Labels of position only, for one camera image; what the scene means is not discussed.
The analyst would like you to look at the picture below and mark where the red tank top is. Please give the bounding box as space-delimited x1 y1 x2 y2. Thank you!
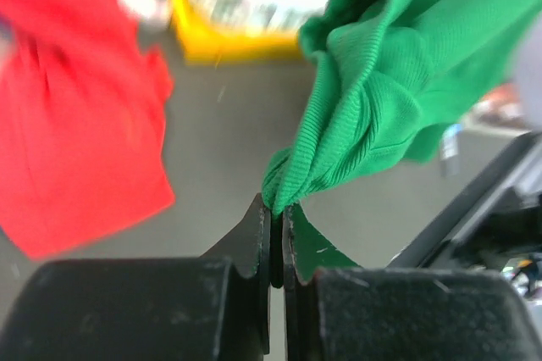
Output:
1 0 174 258

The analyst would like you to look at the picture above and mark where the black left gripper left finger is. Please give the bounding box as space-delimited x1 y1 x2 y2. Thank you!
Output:
201 194 271 354

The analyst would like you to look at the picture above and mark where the yellow plastic bin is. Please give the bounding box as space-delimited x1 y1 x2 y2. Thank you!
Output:
170 0 301 65

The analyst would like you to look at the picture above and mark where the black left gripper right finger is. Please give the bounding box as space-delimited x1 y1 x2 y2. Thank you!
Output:
282 204 364 360

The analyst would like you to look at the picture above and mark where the green tank top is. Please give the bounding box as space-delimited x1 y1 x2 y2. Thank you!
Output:
262 0 541 215

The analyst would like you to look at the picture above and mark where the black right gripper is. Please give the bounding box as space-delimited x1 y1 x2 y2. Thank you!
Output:
389 133 541 271

